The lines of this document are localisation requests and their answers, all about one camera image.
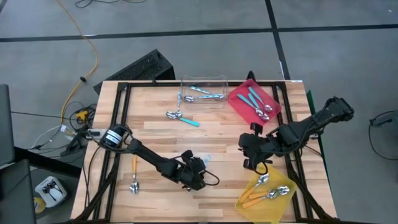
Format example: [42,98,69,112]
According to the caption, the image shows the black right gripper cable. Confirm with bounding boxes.
[254,160,269,175]

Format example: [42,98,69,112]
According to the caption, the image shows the yellow power cable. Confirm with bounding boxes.
[55,0,100,125]

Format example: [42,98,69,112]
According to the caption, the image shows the white plastic tray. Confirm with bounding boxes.
[34,175,68,208]

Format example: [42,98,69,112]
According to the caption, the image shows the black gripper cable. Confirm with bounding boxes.
[201,170,221,187]
[254,160,269,175]

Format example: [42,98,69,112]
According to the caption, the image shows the black floor cable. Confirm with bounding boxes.
[73,0,149,9]
[368,124,398,162]

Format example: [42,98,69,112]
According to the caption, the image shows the pink translucent plastic bin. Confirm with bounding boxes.
[228,78,283,127]

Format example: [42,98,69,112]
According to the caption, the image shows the yellow tape roll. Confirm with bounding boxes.
[33,197,47,215]

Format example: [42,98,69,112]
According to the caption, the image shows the black stand base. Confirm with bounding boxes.
[60,132,91,157]

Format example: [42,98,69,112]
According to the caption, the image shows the yellow translucent plastic bin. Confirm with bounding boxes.
[234,162,299,224]

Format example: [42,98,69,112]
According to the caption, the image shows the black base beam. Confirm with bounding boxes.
[14,146,82,179]

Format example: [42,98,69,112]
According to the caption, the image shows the black furniture panel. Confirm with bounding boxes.
[0,159,37,224]
[0,83,16,167]

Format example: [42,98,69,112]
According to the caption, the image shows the black earphones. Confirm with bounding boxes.
[42,182,63,202]

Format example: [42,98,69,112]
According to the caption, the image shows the black aluminium table frame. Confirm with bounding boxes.
[70,80,338,224]

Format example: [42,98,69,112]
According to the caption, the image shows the yellow power plug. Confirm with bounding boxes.
[76,109,90,122]

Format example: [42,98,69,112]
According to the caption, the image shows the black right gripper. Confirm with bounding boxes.
[238,123,282,170]

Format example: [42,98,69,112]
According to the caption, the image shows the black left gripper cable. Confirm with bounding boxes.
[201,170,221,187]

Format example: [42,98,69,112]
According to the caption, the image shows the clear plastic bin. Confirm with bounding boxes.
[180,74,230,110]

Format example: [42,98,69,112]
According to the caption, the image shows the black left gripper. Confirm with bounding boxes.
[180,149,208,192]

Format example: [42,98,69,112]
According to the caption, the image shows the orange handled spoon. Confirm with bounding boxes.
[238,173,270,203]
[129,154,140,195]
[248,185,290,200]
[241,189,279,208]

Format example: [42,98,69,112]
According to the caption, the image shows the grey floor device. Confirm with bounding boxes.
[369,110,398,127]

